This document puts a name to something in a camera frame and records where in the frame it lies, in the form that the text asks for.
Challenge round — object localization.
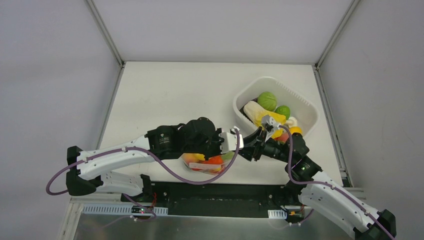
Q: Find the pink peach toy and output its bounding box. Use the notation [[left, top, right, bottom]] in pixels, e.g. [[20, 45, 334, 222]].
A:
[[274, 131, 289, 143]]

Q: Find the white plastic basin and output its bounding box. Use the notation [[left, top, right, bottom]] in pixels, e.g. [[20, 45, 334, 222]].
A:
[[232, 76, 320, 138]]

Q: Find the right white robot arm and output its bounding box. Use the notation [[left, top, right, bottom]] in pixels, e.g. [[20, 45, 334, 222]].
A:
[[239, 127, 397, 240]]

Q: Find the light green fruit toy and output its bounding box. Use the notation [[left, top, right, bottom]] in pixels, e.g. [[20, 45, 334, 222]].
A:
[[274, 105, 291, 119]]

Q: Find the yellow napa cabbage toy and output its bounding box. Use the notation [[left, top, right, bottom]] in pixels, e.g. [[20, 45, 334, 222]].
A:
[[243, 101, 287, 127]]

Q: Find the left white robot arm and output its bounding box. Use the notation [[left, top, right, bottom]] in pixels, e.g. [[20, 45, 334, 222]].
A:
[[65, 117, 225, 196]]

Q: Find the round green cabbage toy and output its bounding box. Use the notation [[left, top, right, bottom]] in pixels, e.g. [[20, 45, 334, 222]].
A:
[[257, 91, 278, 112]]

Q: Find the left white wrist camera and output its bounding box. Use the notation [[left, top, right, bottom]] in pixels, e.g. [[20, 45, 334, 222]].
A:
[[218, 126, 244, 154]]

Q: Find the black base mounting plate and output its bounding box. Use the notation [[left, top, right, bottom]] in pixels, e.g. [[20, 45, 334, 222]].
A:
[[131, 181, 294, 218]]

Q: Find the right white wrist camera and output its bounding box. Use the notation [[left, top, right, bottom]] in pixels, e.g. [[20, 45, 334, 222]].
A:
[[261, 115, 282, 140]]

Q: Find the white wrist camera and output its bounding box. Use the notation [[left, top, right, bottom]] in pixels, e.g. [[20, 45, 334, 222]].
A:
[[261, 115, 282, 140], [218, 126, 244, 154]]

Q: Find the white mushroom toy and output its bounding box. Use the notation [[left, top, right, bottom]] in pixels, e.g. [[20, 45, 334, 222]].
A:
[[285, 116, 299, 128]]

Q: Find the clear zip top bag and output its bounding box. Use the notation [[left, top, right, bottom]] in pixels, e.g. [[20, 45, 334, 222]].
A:
[[181, 151, 235, 175]]

